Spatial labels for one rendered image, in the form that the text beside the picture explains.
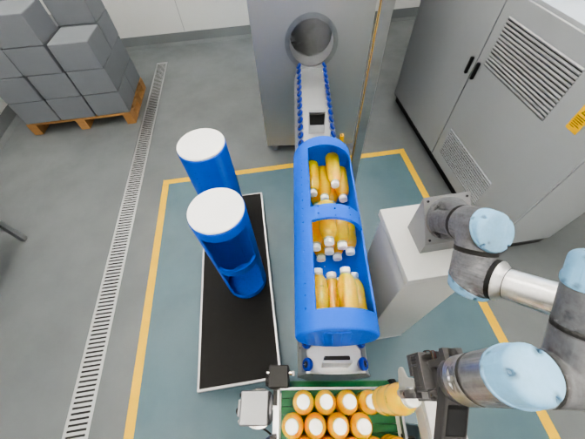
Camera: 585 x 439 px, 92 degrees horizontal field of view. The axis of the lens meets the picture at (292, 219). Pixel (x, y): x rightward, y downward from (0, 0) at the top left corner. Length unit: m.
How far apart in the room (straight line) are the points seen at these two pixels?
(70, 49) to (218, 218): 2.82
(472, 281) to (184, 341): 1.89
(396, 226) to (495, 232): 0.39
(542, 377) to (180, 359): 2.07
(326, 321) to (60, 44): 3.56
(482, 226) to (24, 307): 3.04
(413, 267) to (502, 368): 0.70
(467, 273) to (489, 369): 0.51
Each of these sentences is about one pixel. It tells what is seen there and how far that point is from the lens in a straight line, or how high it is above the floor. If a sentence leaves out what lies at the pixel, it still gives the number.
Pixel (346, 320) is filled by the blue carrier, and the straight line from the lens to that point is 0.91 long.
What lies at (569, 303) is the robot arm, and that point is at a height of 1.73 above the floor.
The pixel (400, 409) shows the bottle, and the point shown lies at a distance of 0.81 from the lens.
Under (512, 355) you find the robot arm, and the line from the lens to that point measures 0.48.
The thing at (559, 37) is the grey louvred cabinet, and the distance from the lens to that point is 2.28.
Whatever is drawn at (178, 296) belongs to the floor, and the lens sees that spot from 2.44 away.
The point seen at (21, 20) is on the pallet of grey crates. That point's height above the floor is 1.14.
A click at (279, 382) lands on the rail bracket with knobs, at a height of 1.00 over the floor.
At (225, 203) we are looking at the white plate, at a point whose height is 1.04.
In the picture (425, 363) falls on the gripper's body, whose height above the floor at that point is 1.50.
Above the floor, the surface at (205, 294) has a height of 0.15.
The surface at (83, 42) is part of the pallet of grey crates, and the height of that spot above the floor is 0.92.
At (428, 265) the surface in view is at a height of 1.15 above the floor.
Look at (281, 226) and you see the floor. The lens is 2.51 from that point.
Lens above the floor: 2.11
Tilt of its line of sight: 56 degrees down
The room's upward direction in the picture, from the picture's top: 4 degrees counter-clockwise
